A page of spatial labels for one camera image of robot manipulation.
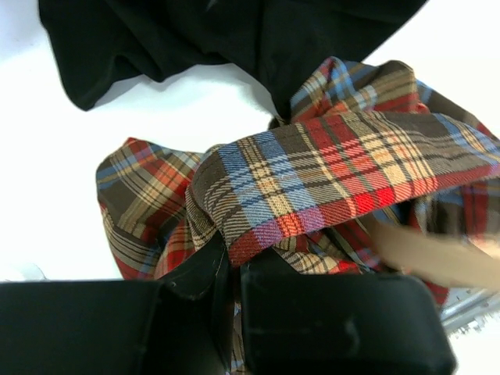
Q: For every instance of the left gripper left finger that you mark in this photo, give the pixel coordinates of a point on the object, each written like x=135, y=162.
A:
x=178, y=324

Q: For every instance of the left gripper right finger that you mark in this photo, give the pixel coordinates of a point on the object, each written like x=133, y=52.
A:
x=372, y=323

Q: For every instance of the plaid flannel shirt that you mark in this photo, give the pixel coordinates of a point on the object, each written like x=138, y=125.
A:
x=362, y=139

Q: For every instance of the black hanging garment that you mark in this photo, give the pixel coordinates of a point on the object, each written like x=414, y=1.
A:
x=279, y=43

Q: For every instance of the aluminium mounting rail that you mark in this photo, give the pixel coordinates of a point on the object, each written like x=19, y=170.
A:
x=464, y=306

